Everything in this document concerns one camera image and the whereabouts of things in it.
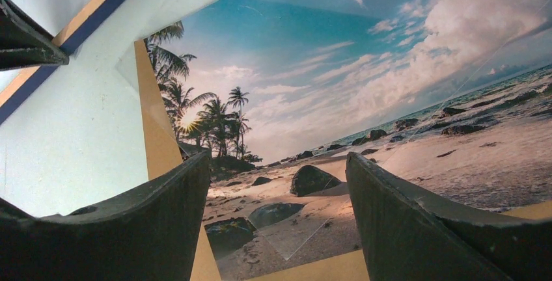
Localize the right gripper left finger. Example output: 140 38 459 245
1 153 210 280

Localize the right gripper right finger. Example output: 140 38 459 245
346 152 551 280

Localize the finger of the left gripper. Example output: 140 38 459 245
1 0 69 71

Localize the wooden picture frame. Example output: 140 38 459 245
1 0 125 122

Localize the clear acrylic sheet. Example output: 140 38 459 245
114 0 552 261

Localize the beach photo print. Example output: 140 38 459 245
144 0 551 280

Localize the brown cardboard backing board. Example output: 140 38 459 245
135 42 551 280

